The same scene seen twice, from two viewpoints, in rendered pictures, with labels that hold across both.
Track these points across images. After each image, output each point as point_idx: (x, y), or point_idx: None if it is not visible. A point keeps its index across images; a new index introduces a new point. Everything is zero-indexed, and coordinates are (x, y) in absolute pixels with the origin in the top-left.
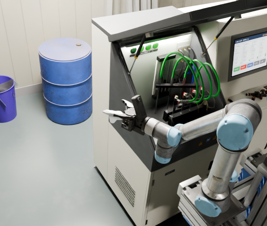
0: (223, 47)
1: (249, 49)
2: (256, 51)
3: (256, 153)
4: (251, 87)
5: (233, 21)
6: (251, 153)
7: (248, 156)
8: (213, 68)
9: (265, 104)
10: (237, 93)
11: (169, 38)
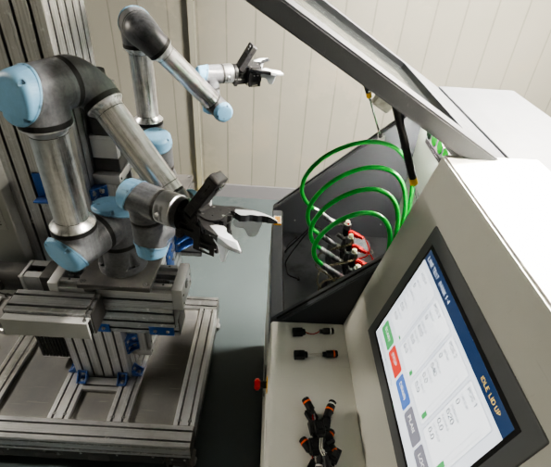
0: (412, 233)
1: (429, 344)
2: (433, 390)
3: (174, 280)
4: (369, 464)
5: (462, 191)
6: (181, 272)
7: (180, 266)
8: (352, 213)
9: (275, 435)
10: (356, 397)
11: (451, 154)
